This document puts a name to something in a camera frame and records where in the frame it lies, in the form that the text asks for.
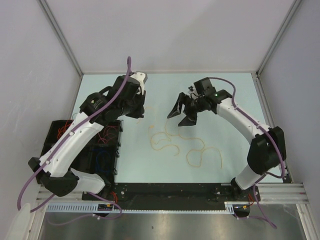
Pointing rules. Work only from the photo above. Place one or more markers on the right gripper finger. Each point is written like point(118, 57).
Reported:
point(188, 120)
point(181, 101)

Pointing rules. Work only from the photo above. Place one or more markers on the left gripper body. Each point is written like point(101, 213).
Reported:
point(134, 106)

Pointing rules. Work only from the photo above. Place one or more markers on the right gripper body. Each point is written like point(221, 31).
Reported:
point(195, 106)

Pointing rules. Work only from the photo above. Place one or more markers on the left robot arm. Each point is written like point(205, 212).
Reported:
point(125, 97)

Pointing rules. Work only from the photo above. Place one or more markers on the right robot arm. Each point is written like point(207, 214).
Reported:
point(267, 151)

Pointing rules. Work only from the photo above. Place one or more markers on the black compartment bin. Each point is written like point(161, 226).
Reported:
point(99, 155)

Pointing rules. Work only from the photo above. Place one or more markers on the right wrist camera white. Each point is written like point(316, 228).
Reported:
point(191, 89)

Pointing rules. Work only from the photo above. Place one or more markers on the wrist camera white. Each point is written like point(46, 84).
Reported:
point(191, 89)
point(141, 77)

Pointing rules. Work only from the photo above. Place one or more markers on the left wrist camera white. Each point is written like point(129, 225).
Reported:
point(141, 77)

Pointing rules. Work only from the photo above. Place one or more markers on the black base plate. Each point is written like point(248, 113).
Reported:
point(176, 196)

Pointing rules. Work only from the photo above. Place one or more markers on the aluminium frame rail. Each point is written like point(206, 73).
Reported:
point(269, 193)

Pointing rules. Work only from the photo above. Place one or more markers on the white slotted cable duct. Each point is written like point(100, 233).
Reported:
point(98, 208)

